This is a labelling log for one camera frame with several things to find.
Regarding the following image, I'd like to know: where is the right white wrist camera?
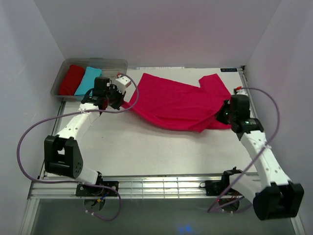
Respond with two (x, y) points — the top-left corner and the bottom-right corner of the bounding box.
(234, 86), (248, 96)

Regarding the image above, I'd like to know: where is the pink t shirt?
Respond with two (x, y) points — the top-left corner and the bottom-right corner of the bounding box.
(122, 73), (231, 133)

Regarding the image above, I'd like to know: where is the cyan rolled t shirt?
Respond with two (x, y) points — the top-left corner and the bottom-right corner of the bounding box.
(74, 67), (102, 96)

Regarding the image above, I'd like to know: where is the clear plastic bin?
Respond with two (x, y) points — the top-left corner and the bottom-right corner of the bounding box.
(50, 57), (128, 102)

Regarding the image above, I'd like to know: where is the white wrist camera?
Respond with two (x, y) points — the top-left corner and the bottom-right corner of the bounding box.
(234, 86), (248, 96)
(113, 73), (132, 94)

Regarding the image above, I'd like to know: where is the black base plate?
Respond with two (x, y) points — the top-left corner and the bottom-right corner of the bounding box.
(200, 179), (229, 196)
(75, 181), (119, 197)

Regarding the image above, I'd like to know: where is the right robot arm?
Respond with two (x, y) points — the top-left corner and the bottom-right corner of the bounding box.
(216, 93), (304, 220)

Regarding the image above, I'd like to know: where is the aluminium frame rail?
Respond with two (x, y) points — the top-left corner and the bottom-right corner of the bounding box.
(28, 175), (221, 200)

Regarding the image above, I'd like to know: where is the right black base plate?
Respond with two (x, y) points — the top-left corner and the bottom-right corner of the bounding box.
(200, 179), (229, 196)

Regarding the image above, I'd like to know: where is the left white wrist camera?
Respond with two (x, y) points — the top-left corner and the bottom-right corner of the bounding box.
(113, 73), (132, 94)

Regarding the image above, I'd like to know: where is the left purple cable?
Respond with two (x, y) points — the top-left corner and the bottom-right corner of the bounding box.
(16, 72), (140, 222)

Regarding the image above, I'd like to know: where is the red rolled t shirt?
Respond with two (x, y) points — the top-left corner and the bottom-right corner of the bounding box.
(58, 65), (85, 96)

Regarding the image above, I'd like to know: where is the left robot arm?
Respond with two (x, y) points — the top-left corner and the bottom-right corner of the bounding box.
(44, 75), (131, 196)

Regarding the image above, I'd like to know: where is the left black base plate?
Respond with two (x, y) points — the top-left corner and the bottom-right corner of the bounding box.
(75, 181), (119, 197)

